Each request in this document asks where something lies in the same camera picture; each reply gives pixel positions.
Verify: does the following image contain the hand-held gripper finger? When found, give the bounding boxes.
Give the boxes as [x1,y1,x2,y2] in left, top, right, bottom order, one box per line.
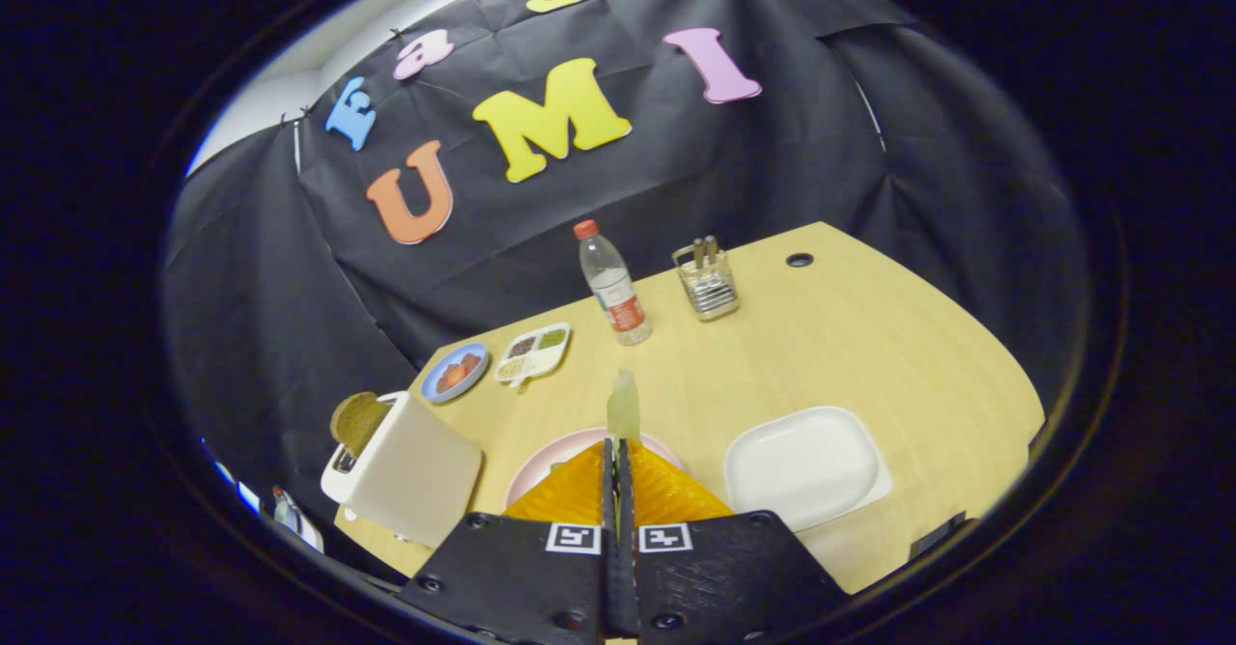
[396,437,619,645]
[616,437,851,645]

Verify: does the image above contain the green lettuce leaf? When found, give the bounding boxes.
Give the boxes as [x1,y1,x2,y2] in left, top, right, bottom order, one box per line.
[605,368,642,448]

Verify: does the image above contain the brown toast bread slice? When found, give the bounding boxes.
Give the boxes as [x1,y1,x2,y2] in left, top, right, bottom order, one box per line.
[329,391,393,460]

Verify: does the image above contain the pink plate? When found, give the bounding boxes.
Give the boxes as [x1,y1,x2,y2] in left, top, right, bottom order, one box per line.
[504,427,685,511]

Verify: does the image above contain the white compartment tray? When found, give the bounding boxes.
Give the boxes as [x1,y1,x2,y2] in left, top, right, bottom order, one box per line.
[493,322,573,393]

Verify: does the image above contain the white square plate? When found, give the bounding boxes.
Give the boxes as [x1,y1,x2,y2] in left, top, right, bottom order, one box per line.
[723,406,894,534]

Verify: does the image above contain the white toaster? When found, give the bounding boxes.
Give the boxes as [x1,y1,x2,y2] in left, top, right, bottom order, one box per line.
[321,391,484,549]

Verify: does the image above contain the brown meat pieces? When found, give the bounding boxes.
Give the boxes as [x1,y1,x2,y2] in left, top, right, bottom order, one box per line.
[436,353,482,395]

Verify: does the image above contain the clear bottle with red cap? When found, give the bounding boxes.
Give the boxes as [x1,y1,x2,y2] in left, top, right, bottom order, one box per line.
[573,219,653,347]

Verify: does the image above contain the blue plate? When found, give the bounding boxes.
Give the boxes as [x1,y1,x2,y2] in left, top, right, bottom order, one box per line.
[420,343,491,405]

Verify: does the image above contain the white blurry object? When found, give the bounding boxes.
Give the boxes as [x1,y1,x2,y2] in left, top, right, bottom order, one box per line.
[270,486,324,554]

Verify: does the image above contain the small black object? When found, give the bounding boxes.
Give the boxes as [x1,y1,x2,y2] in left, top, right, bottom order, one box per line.
[913,510,967,559]

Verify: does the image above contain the wire mesh cutlery holder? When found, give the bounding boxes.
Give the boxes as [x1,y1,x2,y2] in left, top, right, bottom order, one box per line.
[672,236,742,323]

